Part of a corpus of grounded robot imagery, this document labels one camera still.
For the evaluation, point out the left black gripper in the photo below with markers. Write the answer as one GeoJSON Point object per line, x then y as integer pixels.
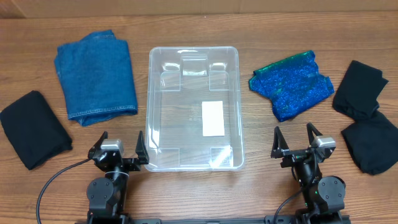
{"type": "Point", "coordinates": [118, 158]}

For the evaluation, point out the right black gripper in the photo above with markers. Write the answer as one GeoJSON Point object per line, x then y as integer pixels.
{"type": "Point", "coordinates": [280, 148]}

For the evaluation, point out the sparkly blue sequin garment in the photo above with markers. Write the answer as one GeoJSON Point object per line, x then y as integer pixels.
{"type": "Point", "coordinates": [293, 85]}

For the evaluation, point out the black cloth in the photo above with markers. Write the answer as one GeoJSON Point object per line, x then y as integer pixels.
{"type": "Point", "coordinates": [358, 91]}
{"type": "Point", "coordinates": [372, 143]}
{"type": "Point", "coordinates": [33, 130]}

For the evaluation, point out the blue denim jeans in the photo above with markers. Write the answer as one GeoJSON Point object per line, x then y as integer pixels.
{"type": "Point", "coordinates": [96, 78]}

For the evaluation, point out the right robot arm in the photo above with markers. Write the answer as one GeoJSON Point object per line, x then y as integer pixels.
{"type": "Point", "coordinates": [323, 196]}

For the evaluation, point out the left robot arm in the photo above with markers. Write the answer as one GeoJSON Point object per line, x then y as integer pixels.
{"type": "Point", "coordinates": [107, 195]}

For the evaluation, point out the clear plastic storage container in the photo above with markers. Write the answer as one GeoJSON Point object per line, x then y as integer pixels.
{"type": "Point", "coordinates": [179, 80]}

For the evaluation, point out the white paper label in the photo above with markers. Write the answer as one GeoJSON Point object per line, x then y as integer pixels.
{"type": "Point", "coordinates": [212, 118]}

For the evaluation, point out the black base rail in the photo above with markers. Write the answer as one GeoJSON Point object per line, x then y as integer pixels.
{"type": "Point", "coordinates": [268, 219]}

